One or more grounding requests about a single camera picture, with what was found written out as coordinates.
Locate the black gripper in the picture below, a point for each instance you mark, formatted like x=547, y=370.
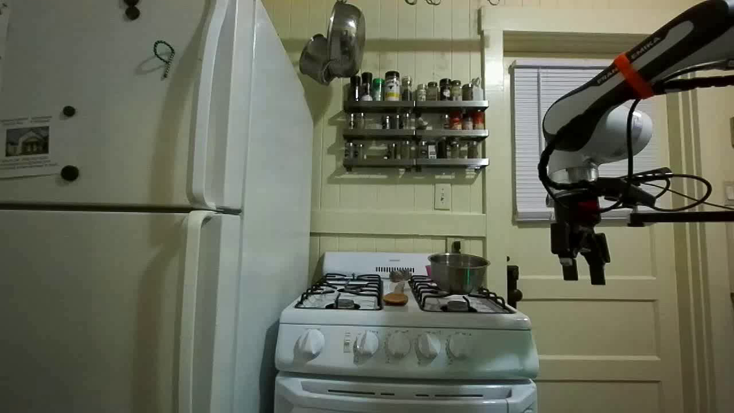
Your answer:
x=575, y=213

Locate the stove knob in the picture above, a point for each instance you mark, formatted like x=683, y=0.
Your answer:
x=426, y=346
x=364, y=345
x=458, y=345
x=398, y=345
x=311, y=345

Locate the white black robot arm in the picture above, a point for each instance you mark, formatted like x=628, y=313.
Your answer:
x=594, y=132

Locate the white gas stove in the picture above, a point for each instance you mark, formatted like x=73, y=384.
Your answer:
x=346, y=302

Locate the white panel door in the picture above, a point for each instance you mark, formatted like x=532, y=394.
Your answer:
x=601, y=350

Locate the steel pot with lid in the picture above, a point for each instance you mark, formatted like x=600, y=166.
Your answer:
x=456, y=272

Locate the white window blind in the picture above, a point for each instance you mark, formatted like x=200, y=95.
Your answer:
x=535, y=88

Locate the orange spoon rest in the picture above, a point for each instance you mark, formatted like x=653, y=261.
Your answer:
x=395, y=298

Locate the hanging metal colander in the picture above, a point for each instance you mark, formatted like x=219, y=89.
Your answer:
x=338, y=50

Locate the white refrigerator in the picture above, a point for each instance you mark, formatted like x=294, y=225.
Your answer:
x=148, y=272

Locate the paper note on fridge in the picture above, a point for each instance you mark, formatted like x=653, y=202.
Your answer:
x=25, y=147

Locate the wall light switch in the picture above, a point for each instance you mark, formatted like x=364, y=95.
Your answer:
x=441, y=197

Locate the wall spice rack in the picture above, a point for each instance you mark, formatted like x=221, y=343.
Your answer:
x=392, y=123

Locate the white oven door handle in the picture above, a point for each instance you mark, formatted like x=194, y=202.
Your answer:
x=339, y=390

